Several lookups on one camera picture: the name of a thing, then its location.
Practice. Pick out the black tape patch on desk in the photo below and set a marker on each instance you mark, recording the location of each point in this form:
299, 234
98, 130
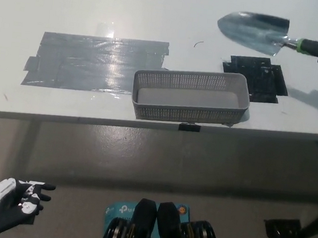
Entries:
256, 75

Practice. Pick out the teal tp-link box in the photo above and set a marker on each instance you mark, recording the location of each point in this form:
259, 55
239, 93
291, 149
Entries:
118, 209

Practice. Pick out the grey perforated plastic basket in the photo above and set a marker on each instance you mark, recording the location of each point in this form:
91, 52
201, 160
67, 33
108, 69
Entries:
187, 99

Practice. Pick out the small black tape strip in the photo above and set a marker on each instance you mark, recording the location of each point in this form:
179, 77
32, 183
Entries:
189, 127

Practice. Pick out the large grey duct tape patch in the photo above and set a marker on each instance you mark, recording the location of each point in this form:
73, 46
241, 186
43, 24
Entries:
82, 64

